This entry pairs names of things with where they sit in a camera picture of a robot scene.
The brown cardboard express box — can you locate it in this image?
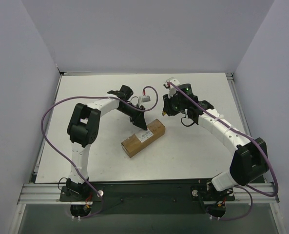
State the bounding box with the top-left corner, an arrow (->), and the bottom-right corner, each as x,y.
121,119 -> 166,158

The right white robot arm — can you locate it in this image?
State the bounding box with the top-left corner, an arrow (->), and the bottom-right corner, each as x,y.
162,79 -> 269,192

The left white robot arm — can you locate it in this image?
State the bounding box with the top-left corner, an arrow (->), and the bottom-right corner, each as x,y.
66,85 -> 147,201

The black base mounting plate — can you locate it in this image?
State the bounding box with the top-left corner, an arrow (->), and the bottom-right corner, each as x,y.
58,178 -> 235,218

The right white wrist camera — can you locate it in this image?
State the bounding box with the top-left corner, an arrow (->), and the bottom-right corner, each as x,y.
163,77 -> 180,98

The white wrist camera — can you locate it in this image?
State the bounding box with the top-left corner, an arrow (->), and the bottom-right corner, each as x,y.
136,95 -> 151,107
163,77 -> 180,98

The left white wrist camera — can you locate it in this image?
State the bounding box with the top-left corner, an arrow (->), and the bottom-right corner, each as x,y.
136,95 -> 151,107

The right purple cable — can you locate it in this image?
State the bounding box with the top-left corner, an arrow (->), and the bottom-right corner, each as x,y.
167,82 -> 279,221

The purple cable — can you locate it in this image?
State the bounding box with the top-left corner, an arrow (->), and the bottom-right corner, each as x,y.
167,82 -> 279,221
40,85 -> 159,218

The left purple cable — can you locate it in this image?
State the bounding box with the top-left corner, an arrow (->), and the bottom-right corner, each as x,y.
40,85 -> 159,218

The aluminium frame rail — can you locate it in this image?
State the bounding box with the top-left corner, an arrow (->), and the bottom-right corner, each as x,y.
18,184 -> 279,204

